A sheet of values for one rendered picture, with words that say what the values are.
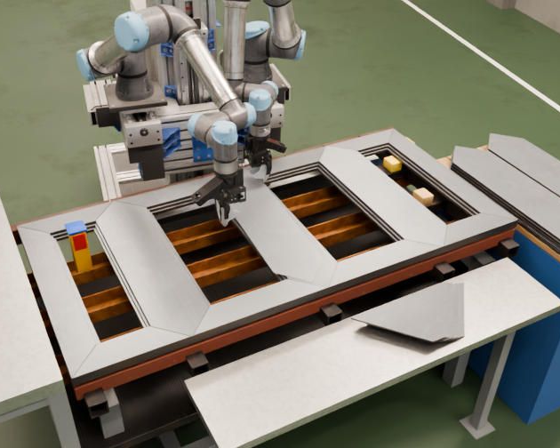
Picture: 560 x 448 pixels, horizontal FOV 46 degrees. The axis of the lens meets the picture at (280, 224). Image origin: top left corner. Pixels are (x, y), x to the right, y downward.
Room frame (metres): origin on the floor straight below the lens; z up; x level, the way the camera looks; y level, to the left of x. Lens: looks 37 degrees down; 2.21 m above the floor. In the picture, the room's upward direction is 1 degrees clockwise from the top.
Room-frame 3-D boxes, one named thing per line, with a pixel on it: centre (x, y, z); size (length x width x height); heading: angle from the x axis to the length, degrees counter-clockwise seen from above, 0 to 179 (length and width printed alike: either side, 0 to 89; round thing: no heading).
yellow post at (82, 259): (1.73, 0.67, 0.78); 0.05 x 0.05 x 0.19; 29
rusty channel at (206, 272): (1.86, 0.04, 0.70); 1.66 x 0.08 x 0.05; 119
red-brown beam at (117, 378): (1.55, -0.13, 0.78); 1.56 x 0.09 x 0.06; 119
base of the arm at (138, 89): (2.43, 0.59, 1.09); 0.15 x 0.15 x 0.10
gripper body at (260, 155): (2.09, 0.09, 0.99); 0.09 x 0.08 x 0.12; 119
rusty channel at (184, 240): (2.03, 0.13, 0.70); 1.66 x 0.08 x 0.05; 119
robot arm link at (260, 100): (2.10, 0.08, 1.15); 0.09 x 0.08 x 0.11; 169
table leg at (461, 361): (1.89, -0.75, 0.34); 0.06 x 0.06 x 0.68; 29
